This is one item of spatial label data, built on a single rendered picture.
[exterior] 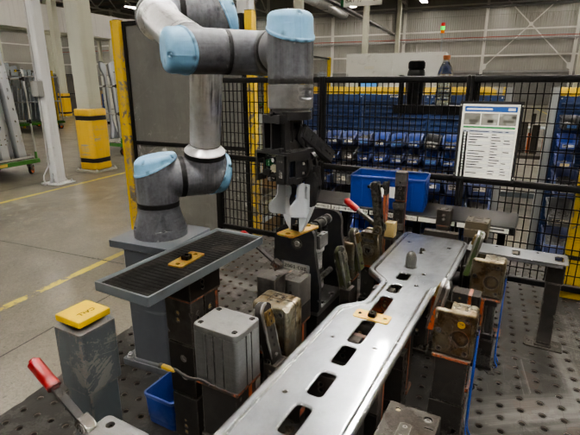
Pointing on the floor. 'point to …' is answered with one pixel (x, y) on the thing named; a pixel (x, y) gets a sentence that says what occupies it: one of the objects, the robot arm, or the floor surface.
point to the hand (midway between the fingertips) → (298, 222)
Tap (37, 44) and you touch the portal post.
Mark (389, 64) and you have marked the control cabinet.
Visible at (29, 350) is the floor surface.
